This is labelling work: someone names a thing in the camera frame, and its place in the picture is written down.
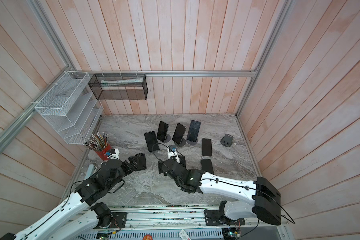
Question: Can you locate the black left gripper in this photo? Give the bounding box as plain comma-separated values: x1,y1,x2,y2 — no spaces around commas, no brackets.
107,156,140,191

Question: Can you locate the black folding phone stand front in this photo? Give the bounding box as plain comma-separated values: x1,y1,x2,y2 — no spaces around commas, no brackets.
158,155,186,174

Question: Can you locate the blue-edged smartphone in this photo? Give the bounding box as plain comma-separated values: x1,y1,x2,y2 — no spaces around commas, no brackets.
144,131,160,153

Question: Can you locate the teal smartphone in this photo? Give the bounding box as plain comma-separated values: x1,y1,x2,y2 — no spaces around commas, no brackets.
172,123,186,143

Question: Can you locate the purple smartphone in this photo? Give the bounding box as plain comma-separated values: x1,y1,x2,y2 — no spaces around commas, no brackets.
187,120,201,142

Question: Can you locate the silver-edged smartphone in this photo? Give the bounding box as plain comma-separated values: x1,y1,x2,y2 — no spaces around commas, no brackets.
202,139,213,157

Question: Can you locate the purple round stand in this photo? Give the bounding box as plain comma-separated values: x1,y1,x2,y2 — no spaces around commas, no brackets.
186,139,198,146

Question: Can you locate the green-edged smartphone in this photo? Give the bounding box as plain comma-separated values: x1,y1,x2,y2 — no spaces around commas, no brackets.
201,159,214,175

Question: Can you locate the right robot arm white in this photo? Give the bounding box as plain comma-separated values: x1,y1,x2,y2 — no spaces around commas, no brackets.
159,159,282,226

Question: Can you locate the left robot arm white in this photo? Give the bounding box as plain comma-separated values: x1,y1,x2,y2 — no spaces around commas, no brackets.
1,153,147,240

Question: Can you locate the grey round stand middle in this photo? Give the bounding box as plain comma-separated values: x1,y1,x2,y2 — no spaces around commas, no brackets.
175,138,186,147

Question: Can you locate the green smartphone on round stand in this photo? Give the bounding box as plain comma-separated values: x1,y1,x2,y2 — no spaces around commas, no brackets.
157,121,169,143

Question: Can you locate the grey round empty phone stand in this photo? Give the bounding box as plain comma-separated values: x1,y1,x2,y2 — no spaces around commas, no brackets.
221,134,234,148

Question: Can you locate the red pencil cup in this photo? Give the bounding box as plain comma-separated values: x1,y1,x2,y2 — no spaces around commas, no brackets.
95,144,112,162

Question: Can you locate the bundle of coloured pencils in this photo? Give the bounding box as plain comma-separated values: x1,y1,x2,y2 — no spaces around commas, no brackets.
84,132,108,152

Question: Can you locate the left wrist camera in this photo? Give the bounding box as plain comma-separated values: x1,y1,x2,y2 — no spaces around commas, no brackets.
106,149,120,160

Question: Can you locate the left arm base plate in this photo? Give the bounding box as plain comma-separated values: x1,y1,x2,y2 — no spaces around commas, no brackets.
110,212,128,229

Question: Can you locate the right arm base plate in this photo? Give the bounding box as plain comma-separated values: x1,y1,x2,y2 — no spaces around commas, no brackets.
204,210,245,226

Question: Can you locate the white wire mesh shelf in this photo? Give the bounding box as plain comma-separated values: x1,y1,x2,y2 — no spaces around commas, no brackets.
35,72,103,145

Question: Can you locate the black wire mesh basket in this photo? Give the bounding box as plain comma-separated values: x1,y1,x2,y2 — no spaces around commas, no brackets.
89,73,149,101

